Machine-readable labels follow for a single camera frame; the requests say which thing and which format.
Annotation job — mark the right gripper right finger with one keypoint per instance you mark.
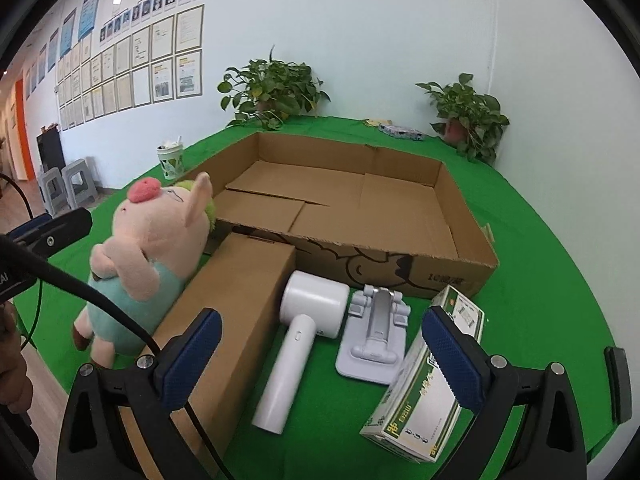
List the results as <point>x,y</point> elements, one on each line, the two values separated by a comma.
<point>549,443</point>

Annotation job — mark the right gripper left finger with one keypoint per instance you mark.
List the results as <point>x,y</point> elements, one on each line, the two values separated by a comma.
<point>94,443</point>

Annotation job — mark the pink pig plush toy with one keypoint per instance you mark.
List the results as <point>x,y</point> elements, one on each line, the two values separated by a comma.
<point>158,236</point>

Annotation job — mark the green white medicine box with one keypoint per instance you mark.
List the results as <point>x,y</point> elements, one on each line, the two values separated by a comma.
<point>417,413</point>

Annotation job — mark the long brown cardboard box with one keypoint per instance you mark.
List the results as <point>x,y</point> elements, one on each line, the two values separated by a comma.
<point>243,281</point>

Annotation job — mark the person's left hand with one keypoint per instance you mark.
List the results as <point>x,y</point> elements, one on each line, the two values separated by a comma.
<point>15,386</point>

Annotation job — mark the grey plastic stool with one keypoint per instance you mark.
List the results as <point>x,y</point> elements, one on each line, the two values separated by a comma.
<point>52,190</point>
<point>79,184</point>

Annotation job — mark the black device at table edge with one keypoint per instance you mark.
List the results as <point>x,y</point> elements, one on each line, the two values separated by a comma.
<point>620,383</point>

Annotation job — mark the black cabinet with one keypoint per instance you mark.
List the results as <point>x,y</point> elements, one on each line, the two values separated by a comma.
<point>50,149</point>

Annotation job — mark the green table cloth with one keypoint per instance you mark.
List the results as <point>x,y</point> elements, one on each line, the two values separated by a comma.
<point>539,308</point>

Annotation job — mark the green patterned cup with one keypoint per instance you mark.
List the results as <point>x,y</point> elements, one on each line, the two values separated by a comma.
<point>170,155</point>

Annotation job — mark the white hair dryer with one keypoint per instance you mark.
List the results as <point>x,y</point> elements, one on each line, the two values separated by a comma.
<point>310,307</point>

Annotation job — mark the large open cardboard box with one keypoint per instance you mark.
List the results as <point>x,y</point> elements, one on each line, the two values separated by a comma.
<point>355,214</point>

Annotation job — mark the left potted plant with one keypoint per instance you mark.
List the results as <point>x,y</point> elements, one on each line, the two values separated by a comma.
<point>269,91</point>

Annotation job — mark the potted plant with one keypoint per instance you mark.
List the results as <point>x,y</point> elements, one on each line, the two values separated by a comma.
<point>269,91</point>
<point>471,122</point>

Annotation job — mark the right potted plant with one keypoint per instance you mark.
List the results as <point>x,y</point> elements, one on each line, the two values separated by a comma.
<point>471,122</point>

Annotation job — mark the patterned flat packet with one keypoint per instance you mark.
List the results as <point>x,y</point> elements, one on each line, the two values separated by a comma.
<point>399,132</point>

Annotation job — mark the yellow flat packet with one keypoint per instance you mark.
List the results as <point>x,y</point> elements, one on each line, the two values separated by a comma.
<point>375,123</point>

